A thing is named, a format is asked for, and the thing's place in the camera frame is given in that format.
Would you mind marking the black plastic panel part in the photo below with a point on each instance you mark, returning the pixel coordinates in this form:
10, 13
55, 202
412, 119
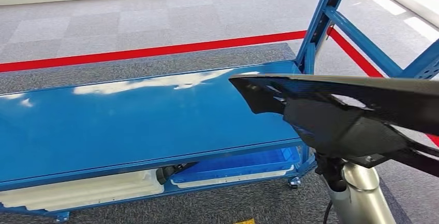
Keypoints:
343, 126

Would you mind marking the blue metal shelf rack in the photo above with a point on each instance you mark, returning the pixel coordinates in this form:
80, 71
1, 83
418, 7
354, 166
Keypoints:
137, 130

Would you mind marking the blue plastic crate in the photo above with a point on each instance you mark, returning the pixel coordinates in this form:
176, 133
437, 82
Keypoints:
240, 164

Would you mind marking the white plastic crate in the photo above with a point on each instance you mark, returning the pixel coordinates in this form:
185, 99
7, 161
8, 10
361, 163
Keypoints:
223, 180

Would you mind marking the red barrier belt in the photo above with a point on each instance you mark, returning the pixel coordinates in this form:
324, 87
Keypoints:
353, 54
137, 52

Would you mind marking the stacked white plastic crates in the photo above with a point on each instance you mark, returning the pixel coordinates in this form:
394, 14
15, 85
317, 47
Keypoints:
85, 191

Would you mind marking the black plastic bracket part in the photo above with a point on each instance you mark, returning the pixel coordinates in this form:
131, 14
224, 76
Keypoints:
168, 172

